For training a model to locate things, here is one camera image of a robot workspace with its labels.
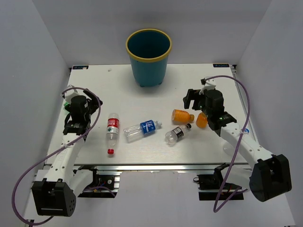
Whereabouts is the small orange juice bottle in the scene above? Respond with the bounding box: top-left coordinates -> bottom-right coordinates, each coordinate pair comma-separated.
196,112 -> 208,129

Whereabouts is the red label plastic bottle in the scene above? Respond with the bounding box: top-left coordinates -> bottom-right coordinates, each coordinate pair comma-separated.
106,113 -> 120,155

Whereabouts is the black label clear bottle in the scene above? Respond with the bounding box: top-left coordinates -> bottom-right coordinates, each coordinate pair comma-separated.
165,123 -> 192,146

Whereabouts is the blue label clear bottle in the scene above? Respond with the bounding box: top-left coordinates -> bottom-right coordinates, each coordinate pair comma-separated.
124,120 -> 162,143

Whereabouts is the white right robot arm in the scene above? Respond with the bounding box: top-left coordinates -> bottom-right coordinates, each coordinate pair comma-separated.
183,89 -> 292,202

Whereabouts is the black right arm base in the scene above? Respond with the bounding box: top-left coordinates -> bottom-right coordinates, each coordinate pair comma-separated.
193,163 -> 238,201

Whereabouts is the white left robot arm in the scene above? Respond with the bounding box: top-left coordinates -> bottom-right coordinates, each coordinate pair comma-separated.
32,89 -> 102,217

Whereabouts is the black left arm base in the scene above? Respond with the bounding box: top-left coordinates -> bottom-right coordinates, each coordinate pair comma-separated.
74,165 -> 120,198

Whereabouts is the teal bin with yellow rim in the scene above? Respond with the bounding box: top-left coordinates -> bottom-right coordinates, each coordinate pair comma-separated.
125,28 -> 172,87

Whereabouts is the right blue table sticker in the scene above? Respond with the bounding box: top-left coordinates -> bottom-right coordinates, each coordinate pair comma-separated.
213,63 -> 230,68

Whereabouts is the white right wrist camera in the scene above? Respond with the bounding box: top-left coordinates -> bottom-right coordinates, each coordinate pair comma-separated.
199,77 -> 216,95

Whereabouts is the aluminium table front rail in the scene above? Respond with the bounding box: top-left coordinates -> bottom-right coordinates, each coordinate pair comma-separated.
45,163 -> 251,171

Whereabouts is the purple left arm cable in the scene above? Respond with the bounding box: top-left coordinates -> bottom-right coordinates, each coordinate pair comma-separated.
12,87 -> 102,225

